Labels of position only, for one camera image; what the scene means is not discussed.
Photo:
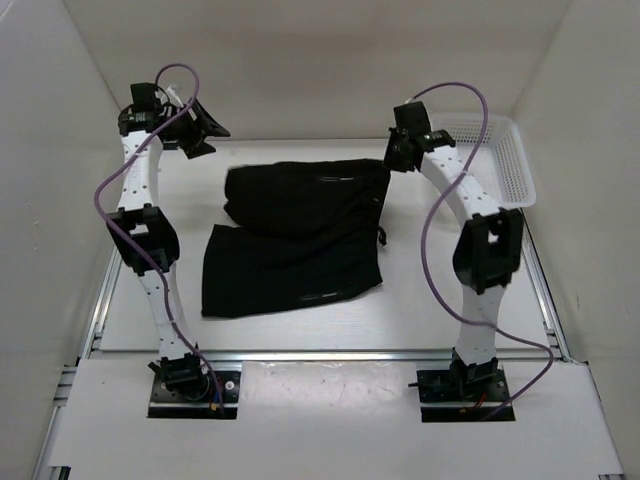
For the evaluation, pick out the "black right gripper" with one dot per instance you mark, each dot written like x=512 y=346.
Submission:
x=390 y=162

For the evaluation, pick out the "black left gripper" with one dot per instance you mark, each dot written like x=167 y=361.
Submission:
x=197 y=129

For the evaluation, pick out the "black shorts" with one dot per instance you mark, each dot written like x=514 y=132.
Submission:
x=303 y=235

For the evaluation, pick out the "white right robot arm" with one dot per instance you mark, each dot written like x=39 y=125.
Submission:
x=488 y=251

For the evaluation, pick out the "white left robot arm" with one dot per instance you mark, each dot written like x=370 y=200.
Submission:
x=129 y=203

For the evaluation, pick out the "white plastic mesh basket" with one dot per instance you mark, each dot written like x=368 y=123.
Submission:
x=500 y=165

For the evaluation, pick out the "white front cover board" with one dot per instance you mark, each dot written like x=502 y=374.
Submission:
x=343 y=421

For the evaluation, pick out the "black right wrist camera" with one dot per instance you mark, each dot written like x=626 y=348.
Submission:
x=412 y=118

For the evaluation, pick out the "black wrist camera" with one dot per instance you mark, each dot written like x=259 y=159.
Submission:
x=412 y=118
x=145 y=108

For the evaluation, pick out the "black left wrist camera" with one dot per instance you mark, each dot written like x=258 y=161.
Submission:
x=145 y=108

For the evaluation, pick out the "aluminium table frame rail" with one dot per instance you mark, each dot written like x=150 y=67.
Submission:
x=398 y=323

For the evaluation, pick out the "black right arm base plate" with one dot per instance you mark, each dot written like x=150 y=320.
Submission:
x=446 y=399

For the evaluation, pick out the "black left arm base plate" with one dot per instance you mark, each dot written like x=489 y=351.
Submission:
x=198 y=399

